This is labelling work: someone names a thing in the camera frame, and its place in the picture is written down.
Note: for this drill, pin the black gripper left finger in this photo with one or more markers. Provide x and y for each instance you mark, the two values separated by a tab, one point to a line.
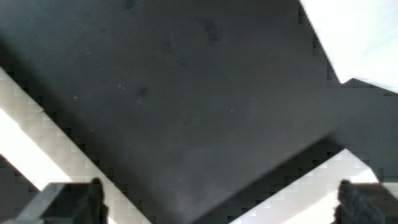
66	204

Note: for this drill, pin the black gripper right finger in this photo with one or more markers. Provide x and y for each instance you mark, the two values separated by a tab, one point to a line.
368	203

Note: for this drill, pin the white U-shaped fence rail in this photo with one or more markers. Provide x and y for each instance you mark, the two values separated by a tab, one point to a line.
217	144

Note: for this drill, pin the white drawer cabinet box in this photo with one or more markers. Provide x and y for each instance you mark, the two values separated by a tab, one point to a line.
355	27

